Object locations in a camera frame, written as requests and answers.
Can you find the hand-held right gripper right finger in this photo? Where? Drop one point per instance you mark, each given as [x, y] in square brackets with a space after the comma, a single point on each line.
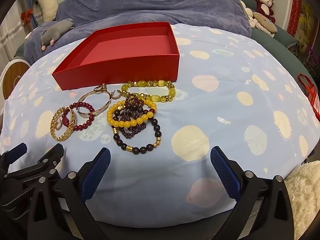
[225, 172]

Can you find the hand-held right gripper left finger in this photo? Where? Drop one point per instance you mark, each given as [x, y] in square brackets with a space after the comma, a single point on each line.
[96, 170]

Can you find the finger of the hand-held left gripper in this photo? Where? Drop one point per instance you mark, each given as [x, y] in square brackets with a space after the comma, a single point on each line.
[51, 155]
[15, 151]

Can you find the gold twisted cuff bangle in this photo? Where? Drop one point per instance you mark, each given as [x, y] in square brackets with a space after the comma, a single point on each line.
[60, 138]

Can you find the rose gold bangle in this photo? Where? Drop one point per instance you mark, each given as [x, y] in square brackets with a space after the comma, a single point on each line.
[87, 95]

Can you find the red cardboard box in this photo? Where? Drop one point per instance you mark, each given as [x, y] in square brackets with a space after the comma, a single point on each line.
[120, 67]

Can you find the light blue printed bedsheet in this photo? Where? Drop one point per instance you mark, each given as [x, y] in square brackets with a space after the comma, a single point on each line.
[225, 120]

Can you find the round wooden stool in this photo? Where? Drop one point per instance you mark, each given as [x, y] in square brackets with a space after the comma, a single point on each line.
[13, 80]

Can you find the gold earring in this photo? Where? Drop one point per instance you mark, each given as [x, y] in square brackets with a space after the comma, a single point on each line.
[117, 95]

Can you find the white fluffy rug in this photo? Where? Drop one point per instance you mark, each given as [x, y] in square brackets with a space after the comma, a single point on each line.
[305, 192]

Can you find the red bag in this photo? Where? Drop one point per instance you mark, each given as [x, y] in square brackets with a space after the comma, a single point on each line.
[311, 95]

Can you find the grey plush toy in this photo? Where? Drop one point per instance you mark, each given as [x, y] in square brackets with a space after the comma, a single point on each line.
[56, 31]

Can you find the red bow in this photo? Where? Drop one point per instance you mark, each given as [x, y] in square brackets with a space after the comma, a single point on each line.
[26, 16]

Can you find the green sofa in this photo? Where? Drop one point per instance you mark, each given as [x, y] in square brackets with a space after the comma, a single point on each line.
[282, 37]

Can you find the white plush toy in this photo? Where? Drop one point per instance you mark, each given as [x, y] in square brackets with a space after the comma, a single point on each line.
[47, 2]

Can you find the beige plush toy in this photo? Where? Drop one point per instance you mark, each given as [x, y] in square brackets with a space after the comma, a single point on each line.
[263, 21]

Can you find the red plush bear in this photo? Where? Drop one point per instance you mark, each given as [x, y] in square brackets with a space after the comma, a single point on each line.
[265, 5]

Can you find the blue grey blanket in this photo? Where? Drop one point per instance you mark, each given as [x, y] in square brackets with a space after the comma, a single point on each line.
[155, 2]

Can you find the wall poster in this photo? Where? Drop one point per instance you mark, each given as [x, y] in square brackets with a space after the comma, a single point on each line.
[301, 17]

